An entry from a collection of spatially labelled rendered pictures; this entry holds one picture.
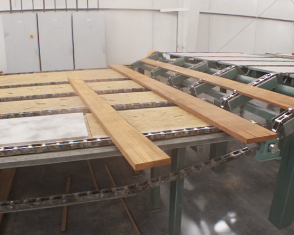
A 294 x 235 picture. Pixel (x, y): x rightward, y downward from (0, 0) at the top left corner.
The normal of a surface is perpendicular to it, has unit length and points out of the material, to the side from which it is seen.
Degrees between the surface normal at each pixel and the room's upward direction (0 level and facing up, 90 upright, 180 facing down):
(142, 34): 87
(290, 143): 90
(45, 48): 90
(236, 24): 86
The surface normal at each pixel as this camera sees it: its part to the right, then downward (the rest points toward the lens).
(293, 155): -0.95, 0.09
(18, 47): 0.29, 0.28
